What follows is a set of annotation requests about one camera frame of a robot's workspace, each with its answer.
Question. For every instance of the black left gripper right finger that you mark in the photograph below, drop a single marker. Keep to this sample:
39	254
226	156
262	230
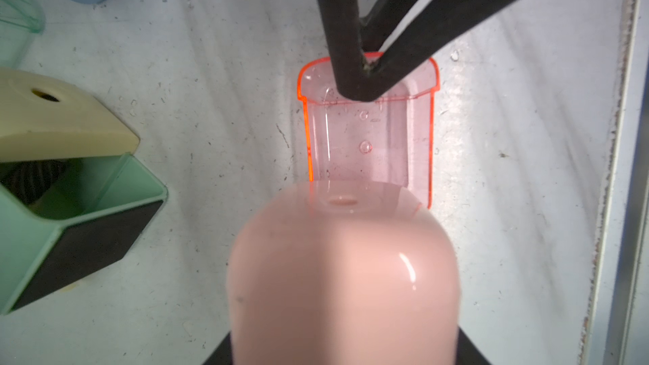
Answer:
467	353

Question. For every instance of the mint green pencil sharpener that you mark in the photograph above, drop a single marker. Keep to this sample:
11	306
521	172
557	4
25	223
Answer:
74	199

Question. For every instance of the clear pink sharpener tray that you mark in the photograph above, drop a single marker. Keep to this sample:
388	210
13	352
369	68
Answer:
390	140

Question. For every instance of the clear mint sharpener tray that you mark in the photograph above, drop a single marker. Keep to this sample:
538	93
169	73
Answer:
21	22

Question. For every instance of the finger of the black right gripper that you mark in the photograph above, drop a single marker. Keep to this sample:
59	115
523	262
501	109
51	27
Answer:
341	23
439	23

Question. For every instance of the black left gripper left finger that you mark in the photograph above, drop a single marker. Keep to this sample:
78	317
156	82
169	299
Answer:
223	354

